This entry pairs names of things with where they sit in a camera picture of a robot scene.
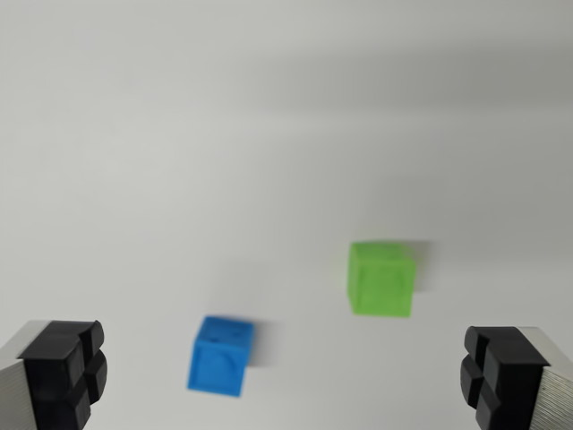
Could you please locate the black padded gripper right finger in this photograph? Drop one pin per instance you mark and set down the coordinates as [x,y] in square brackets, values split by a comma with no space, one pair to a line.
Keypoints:
[510,376]

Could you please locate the blue embossed plastic cube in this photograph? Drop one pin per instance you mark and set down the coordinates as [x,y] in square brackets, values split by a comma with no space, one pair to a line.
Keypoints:
[219,358]

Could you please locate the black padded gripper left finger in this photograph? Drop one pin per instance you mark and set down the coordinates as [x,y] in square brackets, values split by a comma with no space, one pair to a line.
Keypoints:
[53,376]

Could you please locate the green embossed plastic cube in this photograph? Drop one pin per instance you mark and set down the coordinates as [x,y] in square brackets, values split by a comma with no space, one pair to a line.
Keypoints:
[381,282]

